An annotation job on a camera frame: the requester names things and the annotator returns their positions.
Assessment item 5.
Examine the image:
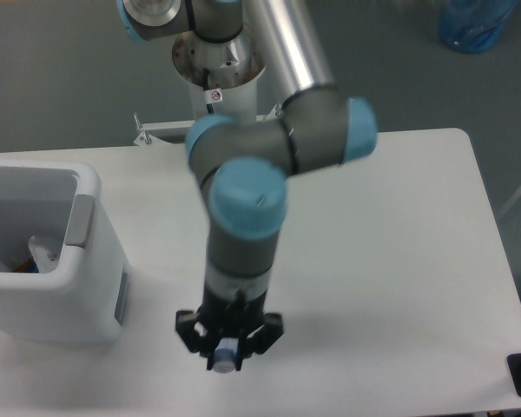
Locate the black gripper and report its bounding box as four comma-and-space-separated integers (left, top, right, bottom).
175, 285, 283, 372

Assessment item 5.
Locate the crushed clear plastic bottle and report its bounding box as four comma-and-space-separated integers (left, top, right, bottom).
213, 338, 238, 374

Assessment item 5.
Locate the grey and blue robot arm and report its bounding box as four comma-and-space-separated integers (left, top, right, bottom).
117, 1, 378, 374

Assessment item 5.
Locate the yellow and blue trash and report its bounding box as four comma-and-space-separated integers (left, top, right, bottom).
12, 256, 39, 274

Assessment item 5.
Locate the white plastic trash can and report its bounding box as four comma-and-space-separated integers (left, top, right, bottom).
0, 157, 130, 343

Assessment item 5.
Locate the blue plastic bag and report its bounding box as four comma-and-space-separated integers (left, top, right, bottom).
438, 0, 518, 54

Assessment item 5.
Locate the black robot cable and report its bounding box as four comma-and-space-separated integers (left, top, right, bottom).
201, 67, 218, 118

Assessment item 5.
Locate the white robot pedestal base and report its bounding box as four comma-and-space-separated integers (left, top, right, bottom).
132, 32, 287, 147

